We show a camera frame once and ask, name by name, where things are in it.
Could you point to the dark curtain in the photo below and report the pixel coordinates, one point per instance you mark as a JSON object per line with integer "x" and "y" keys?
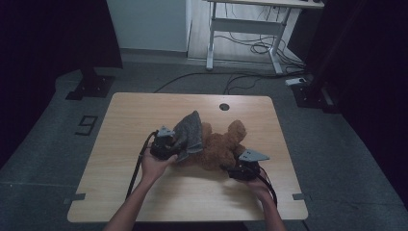
{"x": 369, "y": 80}

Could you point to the grey tape strip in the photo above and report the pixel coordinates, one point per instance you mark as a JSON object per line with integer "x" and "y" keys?
{"x": 301, "y": 196}
{"x": 74, "y": 198}

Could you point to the black stand base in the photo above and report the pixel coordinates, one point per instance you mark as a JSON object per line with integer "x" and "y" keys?
{"x": 312, "y": 96}
{"x": 93, "y": 86}

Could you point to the grey cloth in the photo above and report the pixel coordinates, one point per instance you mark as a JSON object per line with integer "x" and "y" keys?
{"x": 189, "y": 134}

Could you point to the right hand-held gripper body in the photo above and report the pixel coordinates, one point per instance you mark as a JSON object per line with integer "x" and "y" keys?
{"x": 245, "y": 166}

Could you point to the white power strip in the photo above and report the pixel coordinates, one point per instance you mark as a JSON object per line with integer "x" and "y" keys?
{"x": 295, "y": 81}

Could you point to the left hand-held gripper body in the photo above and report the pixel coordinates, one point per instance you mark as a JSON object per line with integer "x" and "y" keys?
{"x": 162, "y": 146}

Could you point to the person's right hand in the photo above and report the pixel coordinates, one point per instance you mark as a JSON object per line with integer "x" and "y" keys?
{"x": 258, "y": 187}

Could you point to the brown teddy bear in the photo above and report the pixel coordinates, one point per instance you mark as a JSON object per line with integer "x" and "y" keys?
{"x": 221, "y": 147}

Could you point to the person's left hand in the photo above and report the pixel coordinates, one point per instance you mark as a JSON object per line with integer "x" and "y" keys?
{"x": 154, "y": 166}

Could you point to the white desk frame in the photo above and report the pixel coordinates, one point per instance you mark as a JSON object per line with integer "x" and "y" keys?
{"x": 247, "y": 25}

